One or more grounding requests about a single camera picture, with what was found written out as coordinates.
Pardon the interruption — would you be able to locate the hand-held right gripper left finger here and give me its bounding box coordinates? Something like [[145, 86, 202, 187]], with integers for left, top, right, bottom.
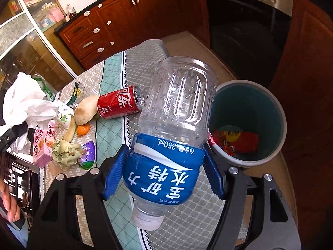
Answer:
[[26, 144, 130, 250]]

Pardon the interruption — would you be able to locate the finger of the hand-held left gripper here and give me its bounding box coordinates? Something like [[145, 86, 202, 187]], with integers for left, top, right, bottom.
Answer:
[[0, 122, 29, 151]]

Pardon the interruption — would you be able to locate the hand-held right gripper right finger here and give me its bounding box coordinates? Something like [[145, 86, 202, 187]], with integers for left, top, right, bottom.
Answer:
[[203, 147, 302, 250]]

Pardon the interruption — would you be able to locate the pink snack box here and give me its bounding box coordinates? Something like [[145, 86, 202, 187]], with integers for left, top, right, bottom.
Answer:
[[32, 120, 59, 168]]

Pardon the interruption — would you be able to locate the grey round trash bin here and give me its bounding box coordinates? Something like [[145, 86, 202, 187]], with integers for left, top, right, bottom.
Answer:
[[208, 80, 287, 168]]

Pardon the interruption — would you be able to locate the clear plastic bottle blue label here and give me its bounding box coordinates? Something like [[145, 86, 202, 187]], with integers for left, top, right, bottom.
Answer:
[[122, 56, 218, 231]]

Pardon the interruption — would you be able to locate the person's left hand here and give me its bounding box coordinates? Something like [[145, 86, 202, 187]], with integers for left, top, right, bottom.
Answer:
[[0, 181, 22, 223]]

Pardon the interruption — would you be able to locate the purple egg-shaped package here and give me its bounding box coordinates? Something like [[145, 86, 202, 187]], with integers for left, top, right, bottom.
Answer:
[[79, 141, 96, 171]]

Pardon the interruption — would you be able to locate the white plastic bag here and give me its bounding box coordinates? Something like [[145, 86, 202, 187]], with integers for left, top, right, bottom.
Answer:
[[2, 71, 60, 154]]

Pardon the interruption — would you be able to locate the dark wooden chair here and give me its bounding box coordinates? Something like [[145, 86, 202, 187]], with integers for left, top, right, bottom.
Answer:
[[4, 151, 33, 214]]

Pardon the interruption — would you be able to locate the red snack wrapper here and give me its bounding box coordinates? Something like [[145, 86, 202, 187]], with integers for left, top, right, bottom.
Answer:
[[208, 126, 260, 154]]

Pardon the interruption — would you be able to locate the small tangerine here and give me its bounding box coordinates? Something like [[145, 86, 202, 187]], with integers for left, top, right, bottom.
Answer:
[[76, 123, 91, 136]]

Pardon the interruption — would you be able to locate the banana peel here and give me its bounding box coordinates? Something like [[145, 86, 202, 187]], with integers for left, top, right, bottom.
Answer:
[[51, 122, 82, 166]]

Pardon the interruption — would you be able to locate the floral paper cup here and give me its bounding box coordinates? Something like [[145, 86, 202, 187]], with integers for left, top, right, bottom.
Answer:
[[53, 103, 76, 129]]

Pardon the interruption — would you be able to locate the green printed plastic bag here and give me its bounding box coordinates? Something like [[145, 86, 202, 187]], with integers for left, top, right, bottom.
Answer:
[[31, 74, 56, 102]]

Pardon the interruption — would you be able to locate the red soda can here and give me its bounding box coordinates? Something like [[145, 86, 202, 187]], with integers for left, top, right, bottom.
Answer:
[[97, 85, 145, 120]]

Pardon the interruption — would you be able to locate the beige potato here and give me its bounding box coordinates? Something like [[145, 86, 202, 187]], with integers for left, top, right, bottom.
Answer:
[[75, 95, 101, 125]]

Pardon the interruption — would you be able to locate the silver green snack packet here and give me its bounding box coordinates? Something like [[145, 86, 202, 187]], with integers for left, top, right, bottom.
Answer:
[[66, 82, 86, 107]]

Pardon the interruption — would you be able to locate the glass door display cabinet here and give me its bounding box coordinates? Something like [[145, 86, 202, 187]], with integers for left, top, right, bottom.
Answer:
[[0, 0, 78, 89]]

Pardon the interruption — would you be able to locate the wooden kitchen cabinet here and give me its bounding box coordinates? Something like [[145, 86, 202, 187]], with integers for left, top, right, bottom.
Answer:
[[268, 4, 333, 193], [54, 0, 211, 71]]

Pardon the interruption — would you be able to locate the small glass bottle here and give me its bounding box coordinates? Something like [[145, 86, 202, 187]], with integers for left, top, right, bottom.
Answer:
[[65, 4, 77, 21]]

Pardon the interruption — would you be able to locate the built-in black oven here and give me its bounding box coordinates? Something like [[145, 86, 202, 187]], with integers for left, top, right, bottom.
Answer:
[[203, 0, 294, 84]]

